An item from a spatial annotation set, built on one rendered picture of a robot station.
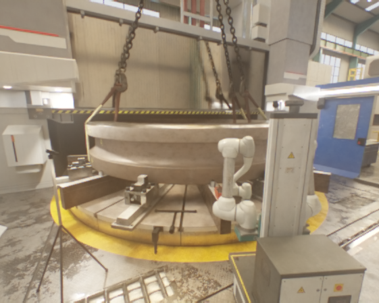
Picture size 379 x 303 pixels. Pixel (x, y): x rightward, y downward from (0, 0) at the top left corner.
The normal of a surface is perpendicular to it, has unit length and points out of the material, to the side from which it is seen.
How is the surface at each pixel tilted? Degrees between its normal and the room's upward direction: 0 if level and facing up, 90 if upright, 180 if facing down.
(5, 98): 90
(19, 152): 90
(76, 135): 90
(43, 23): 90
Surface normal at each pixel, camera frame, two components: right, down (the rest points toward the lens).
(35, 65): 0.45, 0.18
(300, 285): 0.08, 0.19
